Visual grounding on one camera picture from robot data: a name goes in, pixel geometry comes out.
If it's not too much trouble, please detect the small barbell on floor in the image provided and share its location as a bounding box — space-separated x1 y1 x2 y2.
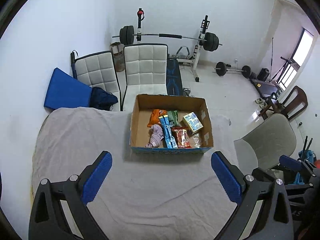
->
215 62 252 79

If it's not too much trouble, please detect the blue foam cushion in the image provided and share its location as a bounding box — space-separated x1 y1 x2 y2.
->
44 68 92 110

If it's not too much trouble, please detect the green wipes packet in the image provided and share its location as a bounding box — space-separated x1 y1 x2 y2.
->
167 110 179 127

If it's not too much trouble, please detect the yellow-blue tissue pack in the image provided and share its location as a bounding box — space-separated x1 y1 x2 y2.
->
182 112 203 134

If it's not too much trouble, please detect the orange snack bag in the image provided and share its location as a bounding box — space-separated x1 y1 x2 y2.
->
147 109 167 127

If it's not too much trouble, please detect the red snack packet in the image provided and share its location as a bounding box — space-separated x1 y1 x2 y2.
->
171 127 191 148

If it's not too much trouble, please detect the black blue bench pad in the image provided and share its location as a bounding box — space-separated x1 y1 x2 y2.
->
166 59 183 96

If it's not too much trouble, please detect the grey plastic chair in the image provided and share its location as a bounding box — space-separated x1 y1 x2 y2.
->
234 114 297 174

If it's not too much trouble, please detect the white padded chair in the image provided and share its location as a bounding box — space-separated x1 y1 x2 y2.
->
71 51 122 112
122 43 168 112

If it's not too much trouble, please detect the dark wooden chair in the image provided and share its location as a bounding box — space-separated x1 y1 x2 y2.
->
259 86 308 121

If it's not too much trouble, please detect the blue snack stick packet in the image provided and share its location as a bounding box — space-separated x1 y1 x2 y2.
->
159 114 178 149

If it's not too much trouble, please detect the white weight bench rack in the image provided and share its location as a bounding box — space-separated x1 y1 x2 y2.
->
136 8 210 82

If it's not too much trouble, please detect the open cardboard box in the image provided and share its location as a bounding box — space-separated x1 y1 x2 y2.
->
130 94 214 154

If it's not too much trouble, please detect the dark blue garment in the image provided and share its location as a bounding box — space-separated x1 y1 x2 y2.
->
89 87 118 111

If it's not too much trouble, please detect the grey wrinkled table cloth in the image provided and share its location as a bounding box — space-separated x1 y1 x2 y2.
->
32 108 236 239

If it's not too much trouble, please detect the white padded chair left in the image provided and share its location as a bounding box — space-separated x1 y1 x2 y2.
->
71 51 122 112

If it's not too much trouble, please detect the black treadmill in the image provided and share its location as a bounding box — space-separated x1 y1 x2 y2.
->
249 79 283 99

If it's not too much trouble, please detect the loaded barbell on rack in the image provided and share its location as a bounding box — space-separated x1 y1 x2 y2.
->
112 25 222 51

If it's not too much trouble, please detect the white padded chair right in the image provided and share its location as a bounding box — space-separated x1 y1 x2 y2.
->
122 43 168 112

